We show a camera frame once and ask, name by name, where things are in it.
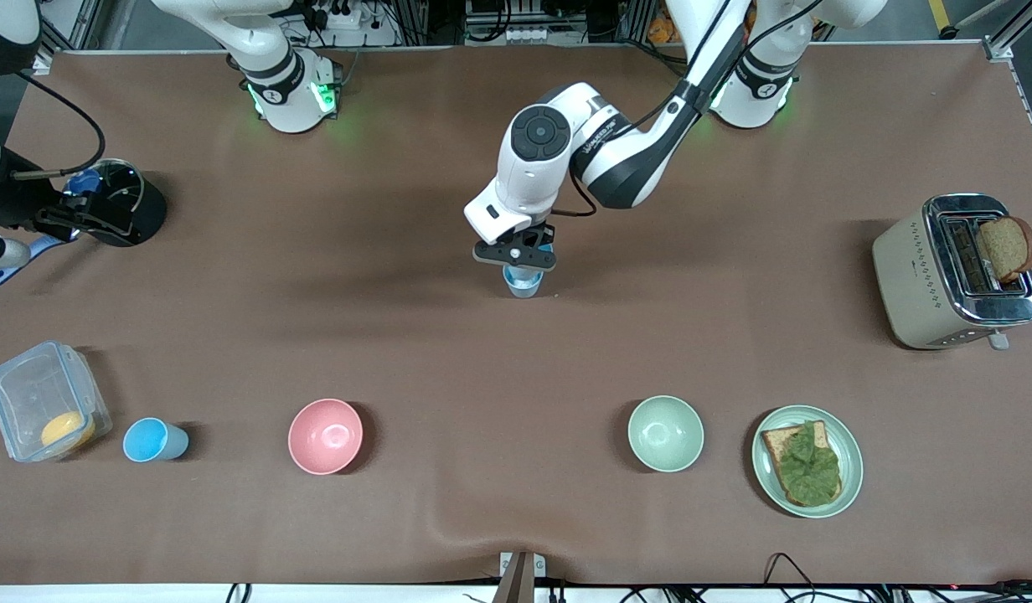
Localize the glass lid with blue knob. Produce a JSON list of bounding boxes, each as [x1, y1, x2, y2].
[[62, 159, 145, 232]]

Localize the brown table cover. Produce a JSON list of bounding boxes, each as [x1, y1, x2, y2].
[[0, 42, 1032, 587]]

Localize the clear plastic storage container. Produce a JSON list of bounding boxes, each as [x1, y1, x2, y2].
[[0, 340, 114, 464]]

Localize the yellow round food piece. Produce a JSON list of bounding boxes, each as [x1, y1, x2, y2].
[[40, 410, 97, 450]]

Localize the pale green bowl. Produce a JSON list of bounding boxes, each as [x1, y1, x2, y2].
[[627, 395, 705, 473]]

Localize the bag of orange buns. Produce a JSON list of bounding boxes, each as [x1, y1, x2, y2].
[[648, 0, 756, 45]]

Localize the pink bowl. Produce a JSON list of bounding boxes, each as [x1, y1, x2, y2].
[[287, 398, 364, 476]]

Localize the toast slice under lettuce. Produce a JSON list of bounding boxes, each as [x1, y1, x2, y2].
[[761, 420, 844, 508]]

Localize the green lettuce leaf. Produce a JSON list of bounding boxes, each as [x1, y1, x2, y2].
[[776, 421, 843, 506]]

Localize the cream and chrome toaster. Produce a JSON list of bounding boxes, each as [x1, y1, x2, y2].
[[872, 193, 1032, 352]]

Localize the pale green plate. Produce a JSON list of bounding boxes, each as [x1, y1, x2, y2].
[[751, 405, 864, 519]]

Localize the brown bread slice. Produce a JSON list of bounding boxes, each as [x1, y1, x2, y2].
[[976, 215, 1032, 284]]

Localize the black saucepan with blue handle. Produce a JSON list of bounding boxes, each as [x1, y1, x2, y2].
[[0, 158, 168, 288]]

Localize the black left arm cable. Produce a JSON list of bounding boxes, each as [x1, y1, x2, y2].
[[555, 0, 823, 220]]

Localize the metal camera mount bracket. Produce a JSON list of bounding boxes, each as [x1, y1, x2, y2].
[[493, 550, 548, 603]]

